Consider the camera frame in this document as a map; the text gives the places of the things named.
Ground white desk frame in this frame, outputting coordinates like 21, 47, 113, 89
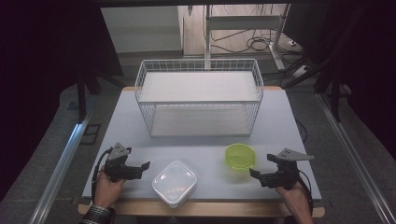
203, 3, 291, 72

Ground black floor frame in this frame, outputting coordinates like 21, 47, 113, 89
79, 123, 102, 146

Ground right hand-held gripper cable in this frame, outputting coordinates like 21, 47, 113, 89
296, 169, 315, 217

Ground left hand-held gripper cable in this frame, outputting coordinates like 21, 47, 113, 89
91, 147, 114, 203

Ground black metal stand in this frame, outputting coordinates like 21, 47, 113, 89
76, 60, 126, 124
279, 4, 354, 123

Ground aluminium rail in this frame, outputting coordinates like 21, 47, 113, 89
28, 112, 93, 224
315, 92, 396, 224

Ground person's left hand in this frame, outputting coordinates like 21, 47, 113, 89
92, 169, 127, 210

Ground person's right hand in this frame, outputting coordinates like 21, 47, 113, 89
275, 181, 315, 224

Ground hand-held gripper cable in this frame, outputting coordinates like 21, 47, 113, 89
91, 147, 114, 203
296, 169, 315, 217

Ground black floor cables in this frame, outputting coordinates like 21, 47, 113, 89
210, 28, 301, 54

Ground white power strip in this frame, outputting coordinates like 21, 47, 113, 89
291, 64, 310, 79

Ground white square lidded container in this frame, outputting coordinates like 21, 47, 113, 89
151, 160, 199, 209

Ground green round container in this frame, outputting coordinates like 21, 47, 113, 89
224, 142, 258, 172

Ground black cable beside table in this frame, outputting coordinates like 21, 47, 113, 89
294, 119, 309, 145

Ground white wire shelf rack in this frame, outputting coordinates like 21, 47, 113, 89
134, 58, 265, 138

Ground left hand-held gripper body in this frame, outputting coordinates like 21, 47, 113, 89
103, 142, 145, 183

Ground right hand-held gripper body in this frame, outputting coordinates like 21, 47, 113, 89
260, 147, 316, 190

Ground white panel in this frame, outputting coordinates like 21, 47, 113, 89
100, 5, 184, 54

